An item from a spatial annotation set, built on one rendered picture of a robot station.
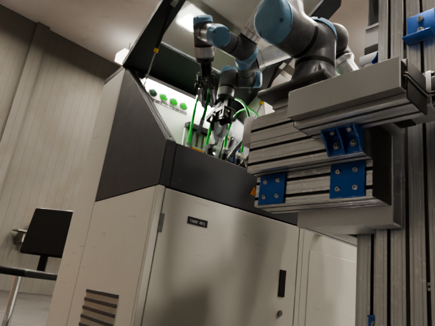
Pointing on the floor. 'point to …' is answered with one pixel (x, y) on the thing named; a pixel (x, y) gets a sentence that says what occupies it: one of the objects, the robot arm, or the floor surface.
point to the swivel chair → (49, 223)
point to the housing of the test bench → (85, 203)
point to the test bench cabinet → (126, 260)
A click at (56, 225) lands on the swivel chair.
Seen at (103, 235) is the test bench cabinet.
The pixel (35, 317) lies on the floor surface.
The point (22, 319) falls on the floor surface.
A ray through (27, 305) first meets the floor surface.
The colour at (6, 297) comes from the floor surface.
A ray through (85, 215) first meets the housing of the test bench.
